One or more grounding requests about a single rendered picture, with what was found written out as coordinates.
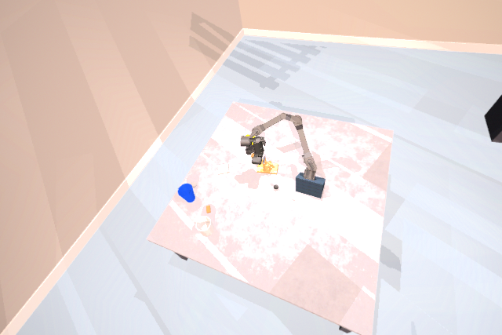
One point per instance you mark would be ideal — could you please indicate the blue cup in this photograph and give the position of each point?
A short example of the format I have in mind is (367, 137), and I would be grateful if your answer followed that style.
(186, 192)

